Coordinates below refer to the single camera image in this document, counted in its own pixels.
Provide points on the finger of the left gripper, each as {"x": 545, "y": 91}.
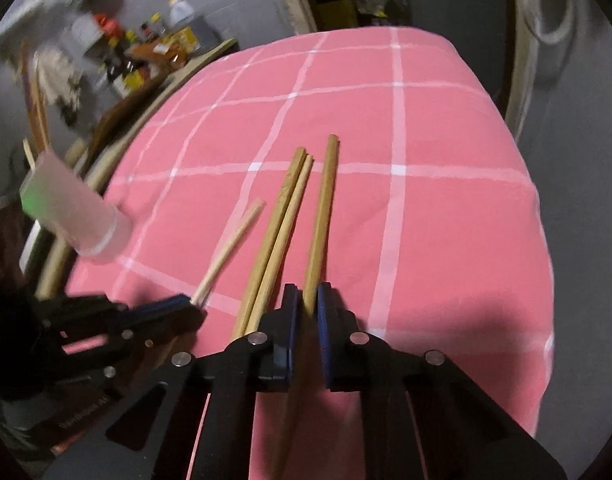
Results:
{"x": 167, "y": 304}
{"x": 152, "y": 330}

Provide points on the plain wooden chopstick long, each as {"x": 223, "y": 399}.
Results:
{"x": 267, "y": 244}

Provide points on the large oil jug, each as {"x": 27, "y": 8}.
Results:
{"x": 190, "y": 28}

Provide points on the plain wooden chopstick thin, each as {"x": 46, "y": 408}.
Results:
{"x": 279, "y": 250}

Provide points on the white plastic utensil holder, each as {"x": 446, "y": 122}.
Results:
{"x": 63, "y": 204}

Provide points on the black cabinet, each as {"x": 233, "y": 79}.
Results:
{"x": 480, "y": 30}

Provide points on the hanging cloth towel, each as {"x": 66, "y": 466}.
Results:
{"x": 58, "y": 78}

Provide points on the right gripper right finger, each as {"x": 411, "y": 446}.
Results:
{"x": 422, "y": 417}

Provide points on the dark soy sauce bottle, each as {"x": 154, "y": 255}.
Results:
{"x": 132, "y": 71}

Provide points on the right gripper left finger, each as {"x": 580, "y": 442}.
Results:
{"x": 195, "y": 418}

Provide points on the pink checked tablecloth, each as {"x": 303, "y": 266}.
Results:
{"x": 435, "y": 240}

